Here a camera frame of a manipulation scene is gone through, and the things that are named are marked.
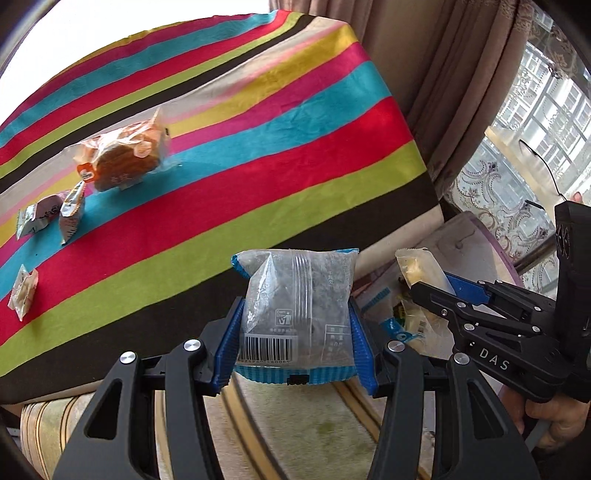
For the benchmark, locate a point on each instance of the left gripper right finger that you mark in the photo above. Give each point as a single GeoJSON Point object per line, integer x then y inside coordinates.
{"type": "Point", "coordinates": [475, 437]}

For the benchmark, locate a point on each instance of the lace sheer curtain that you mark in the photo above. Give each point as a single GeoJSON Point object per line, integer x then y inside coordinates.
{"type": "Point", "coordinates": [492, 190]}

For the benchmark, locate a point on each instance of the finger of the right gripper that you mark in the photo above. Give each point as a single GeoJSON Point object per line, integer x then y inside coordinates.
{"type": "Point", "coordinates": [438, 309]}
{"type": "Point", "coordinates": [468, 291]}

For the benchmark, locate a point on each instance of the purple-rimmed white cardboard box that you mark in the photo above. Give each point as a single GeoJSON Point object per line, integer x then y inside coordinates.
{"type": "Point", "coordinates": [462, 247]}

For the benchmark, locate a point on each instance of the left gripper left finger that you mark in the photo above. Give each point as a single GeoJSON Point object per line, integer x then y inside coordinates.
{"type": "Point", "coordinates": [115, 436]}

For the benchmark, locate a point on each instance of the clear round-candies packet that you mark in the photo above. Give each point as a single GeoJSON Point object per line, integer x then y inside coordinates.
{"type": "Point", "coordinates": [23, 292]}

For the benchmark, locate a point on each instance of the right brown curtain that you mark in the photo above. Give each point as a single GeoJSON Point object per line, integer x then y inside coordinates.
{"type": "Point", "coordinates": [449, 64]}

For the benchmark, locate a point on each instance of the colourful striped tablecloth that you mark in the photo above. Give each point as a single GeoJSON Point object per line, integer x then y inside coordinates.
{"type": "Point", "coordinates": [282, 135]}

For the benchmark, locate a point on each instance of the person's right hand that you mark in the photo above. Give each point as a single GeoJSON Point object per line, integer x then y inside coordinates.
{"type": "Point", "coordinates": [567, 416]}

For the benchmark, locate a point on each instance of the orange tiger-stripe bread package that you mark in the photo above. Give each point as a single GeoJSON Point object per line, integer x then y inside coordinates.
{"type": "Point", "coordinates": [121, 157]}

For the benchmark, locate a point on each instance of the clear white cake package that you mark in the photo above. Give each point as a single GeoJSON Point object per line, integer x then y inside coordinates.
{"type": "Point", "coordinates": [420, 265]}

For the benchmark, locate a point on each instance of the grey snack bag blue edge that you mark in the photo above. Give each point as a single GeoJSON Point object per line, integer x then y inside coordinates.
{"type": "Point", "coordinates": [386, 309]}

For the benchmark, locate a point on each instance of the pink wrapper dark print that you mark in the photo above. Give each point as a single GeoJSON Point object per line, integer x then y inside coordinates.
{"type": "Point", "coordinates": [47, 208]}

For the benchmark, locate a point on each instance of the small green-white snack packet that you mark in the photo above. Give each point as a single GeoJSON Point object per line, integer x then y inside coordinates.
{"type": "Point", "coordinates": [26, 221]}

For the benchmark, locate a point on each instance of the round white bun package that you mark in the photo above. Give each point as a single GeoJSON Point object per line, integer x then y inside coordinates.
{"type": "Point", "coordinates": [431, 334]}

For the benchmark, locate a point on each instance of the white window ledge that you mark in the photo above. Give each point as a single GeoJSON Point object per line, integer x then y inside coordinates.
{"type": "Point", "coordinates": [531, 167]}

